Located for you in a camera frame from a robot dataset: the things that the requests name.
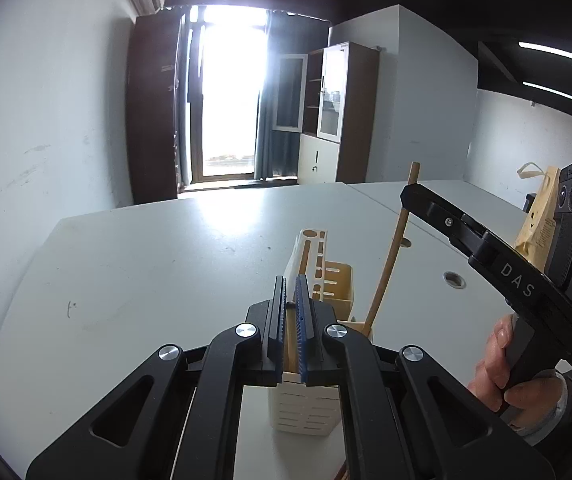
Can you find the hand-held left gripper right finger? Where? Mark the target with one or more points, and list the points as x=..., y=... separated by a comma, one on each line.
x=302, y=330

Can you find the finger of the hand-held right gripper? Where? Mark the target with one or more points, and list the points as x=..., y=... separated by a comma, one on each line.
x=441, y=215

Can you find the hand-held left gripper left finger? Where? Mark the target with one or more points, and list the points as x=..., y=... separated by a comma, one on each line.
x=281, y=330

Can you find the long wooden utensil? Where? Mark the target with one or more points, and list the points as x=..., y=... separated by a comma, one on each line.
x=391, y=255
x=292, y=345

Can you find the cream plastic utensil holder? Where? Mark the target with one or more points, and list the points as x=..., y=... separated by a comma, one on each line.
x=338, y=280

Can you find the person's right hand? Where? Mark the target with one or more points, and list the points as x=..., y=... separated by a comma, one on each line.
x=488, y=380

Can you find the beige tote bag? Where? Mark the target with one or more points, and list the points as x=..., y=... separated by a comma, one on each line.
x=536, y=230

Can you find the black object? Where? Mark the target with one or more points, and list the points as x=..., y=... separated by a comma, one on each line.
x=530, y=204

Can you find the wooden glass door cabinet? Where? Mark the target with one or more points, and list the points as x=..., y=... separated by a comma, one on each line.
x=356, y=110

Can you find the ceiling light strip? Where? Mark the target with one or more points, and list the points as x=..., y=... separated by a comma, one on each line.
x=561, y=52
x=551, y=91

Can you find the bright glass balcony door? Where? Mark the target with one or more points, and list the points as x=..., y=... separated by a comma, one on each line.
x=226, y=95

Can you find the brown wooden wardrobe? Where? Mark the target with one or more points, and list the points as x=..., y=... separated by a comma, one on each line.
x=153, y=110

